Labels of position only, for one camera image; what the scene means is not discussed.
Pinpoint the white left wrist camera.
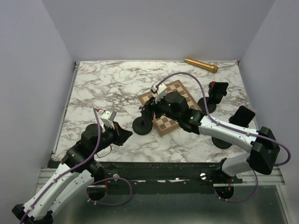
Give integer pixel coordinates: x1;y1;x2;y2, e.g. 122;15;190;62
99;109;117;129

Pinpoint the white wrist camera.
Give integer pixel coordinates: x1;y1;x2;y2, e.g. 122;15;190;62
151;83;167;103
99;109;117;129

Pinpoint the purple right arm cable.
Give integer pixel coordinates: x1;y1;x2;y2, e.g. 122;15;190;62
155;72;292;203

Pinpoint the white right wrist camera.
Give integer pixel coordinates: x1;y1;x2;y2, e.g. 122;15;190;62
151;83;167;103

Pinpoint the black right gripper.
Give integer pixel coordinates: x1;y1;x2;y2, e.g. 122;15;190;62
141;92;181;123

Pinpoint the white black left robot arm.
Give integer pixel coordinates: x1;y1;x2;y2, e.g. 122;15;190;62
12;122;133;224

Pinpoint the gold microphone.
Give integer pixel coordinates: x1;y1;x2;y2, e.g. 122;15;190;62
184;58;219;73

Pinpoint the black mounting base plate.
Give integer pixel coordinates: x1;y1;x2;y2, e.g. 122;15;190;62
89;162;235;195

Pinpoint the aluminium rail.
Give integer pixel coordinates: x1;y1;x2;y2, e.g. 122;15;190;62
35;168;285;193

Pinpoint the black phone on right stand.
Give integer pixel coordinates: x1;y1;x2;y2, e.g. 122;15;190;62
229;105;255;128

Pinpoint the wooden chessboard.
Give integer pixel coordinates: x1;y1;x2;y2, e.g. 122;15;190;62
132;80;205;136

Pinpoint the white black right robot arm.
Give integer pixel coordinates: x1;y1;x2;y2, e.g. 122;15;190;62
140;91;280;183

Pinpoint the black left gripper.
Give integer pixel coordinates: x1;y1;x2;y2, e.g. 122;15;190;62
93;120;133;155

